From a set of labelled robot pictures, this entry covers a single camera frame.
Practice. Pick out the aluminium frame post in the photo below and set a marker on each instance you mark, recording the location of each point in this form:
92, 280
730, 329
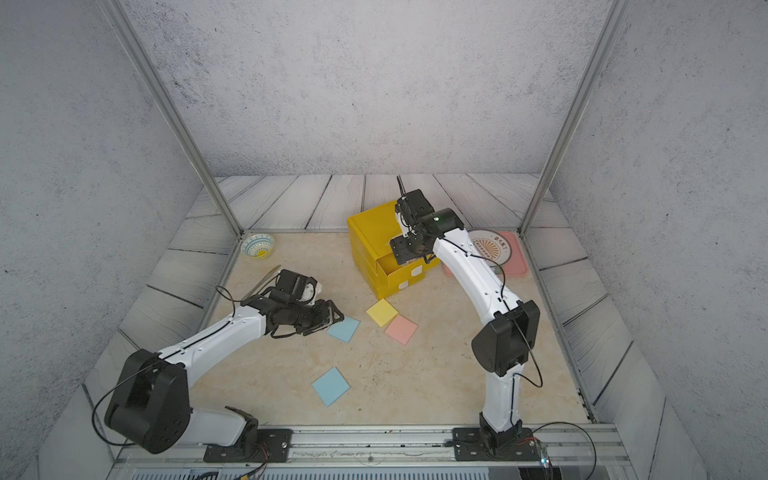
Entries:
132, 45
616, 16

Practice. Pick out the white orange patterned plate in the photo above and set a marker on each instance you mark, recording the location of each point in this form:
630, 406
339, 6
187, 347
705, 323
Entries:
491, 245

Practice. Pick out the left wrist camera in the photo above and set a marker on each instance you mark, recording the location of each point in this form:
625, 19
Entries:
292, 287

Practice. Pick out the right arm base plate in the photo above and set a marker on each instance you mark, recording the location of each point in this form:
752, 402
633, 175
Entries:
495, 444

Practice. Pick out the pink plastic tray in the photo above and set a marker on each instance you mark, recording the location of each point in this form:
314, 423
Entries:
517, 265

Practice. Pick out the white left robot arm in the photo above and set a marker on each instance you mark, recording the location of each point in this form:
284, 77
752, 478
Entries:
150, 404

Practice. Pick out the yellow top drawer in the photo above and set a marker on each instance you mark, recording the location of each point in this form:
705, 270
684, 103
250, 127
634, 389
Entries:
386, 277

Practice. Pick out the left aluminium frame post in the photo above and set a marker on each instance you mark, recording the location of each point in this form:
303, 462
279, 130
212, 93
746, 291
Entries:
132, 45

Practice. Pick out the yellow sticky note pad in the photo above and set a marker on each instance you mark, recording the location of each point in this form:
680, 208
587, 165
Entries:
382, 313

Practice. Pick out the blue sticky note pad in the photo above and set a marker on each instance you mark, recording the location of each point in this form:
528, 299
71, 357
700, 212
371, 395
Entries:
330, 386
344, 330

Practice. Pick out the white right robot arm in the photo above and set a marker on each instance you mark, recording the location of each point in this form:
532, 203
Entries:
502, 346

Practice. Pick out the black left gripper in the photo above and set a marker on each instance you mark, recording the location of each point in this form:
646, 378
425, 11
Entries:
321, 316

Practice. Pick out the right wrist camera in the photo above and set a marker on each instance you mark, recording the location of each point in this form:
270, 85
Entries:
412, 207

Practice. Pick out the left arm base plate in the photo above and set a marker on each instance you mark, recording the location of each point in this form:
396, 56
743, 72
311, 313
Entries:
256, 446

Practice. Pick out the right aluminium frame post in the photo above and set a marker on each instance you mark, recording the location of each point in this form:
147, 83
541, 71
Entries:
616, 16

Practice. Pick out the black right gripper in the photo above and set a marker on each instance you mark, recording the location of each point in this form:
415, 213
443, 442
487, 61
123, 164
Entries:
400, 249

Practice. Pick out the yellow plastic drawer cabinet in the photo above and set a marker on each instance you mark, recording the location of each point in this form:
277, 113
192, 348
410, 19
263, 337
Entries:
370, 233

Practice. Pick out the pink sticky note pad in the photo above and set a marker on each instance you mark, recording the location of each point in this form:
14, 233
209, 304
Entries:
401, 329

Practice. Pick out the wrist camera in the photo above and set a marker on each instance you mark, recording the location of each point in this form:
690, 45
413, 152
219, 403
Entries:
412, 207
292, 287

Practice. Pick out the blue patterned small bowl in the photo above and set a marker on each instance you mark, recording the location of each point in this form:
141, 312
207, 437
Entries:
258, 245

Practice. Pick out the thin wooden stick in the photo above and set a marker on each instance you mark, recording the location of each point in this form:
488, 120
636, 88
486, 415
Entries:
268, 277

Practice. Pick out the front aluminium rail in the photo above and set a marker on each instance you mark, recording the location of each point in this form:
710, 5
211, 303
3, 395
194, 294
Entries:
557, 450

